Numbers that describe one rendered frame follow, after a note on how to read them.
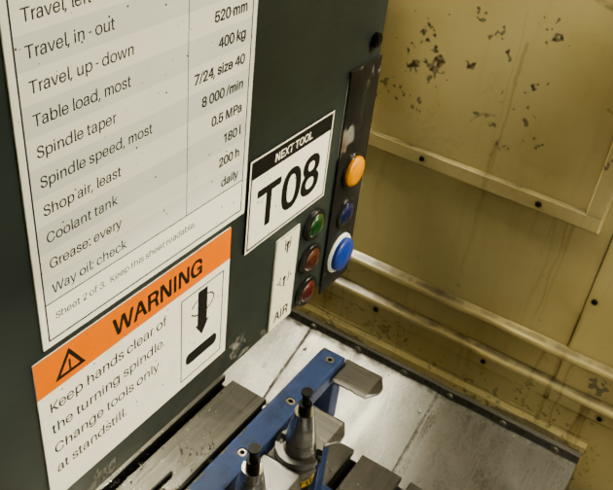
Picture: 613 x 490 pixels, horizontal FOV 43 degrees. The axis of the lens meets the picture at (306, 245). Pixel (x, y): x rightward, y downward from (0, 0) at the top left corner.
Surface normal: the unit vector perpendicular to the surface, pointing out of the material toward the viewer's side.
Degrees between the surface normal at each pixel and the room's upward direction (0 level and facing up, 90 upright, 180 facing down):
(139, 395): 90
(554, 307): 90
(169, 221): 90
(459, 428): 24
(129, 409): 90
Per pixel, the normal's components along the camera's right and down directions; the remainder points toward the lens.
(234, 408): 0.10, -0.80
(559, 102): -0.54, 0.45
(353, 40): 0.84, 0.39
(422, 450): -0.13, -0.55
